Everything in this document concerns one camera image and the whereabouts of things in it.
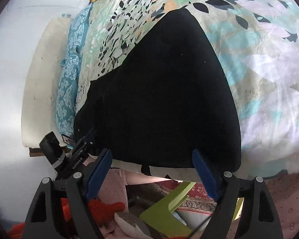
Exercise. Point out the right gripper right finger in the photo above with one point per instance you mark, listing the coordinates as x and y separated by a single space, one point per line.
246 201

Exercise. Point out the black pants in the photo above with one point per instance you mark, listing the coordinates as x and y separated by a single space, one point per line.
169 97

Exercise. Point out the black smartphone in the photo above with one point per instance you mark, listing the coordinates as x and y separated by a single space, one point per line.
68 140

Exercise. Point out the red fuzzy sleeve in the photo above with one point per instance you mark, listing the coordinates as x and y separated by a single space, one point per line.
101 214

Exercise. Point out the pink dotted pajama pants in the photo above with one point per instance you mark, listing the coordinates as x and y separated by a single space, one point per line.
283 188

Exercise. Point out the red patterned rug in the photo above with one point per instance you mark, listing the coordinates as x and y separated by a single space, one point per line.
198 201

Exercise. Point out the teal patterned pillow near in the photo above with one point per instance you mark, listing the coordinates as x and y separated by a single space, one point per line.
67 93

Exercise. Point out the teal patterned pillow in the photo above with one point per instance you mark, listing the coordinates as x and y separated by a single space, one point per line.
67 93
78 31

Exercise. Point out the green stool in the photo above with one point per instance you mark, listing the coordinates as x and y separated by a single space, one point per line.
165 217

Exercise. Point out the teal patterned pillow far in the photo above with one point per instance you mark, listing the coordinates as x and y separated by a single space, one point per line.
78 31

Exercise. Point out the floral bed sheet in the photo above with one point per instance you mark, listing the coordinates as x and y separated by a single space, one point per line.
257 45

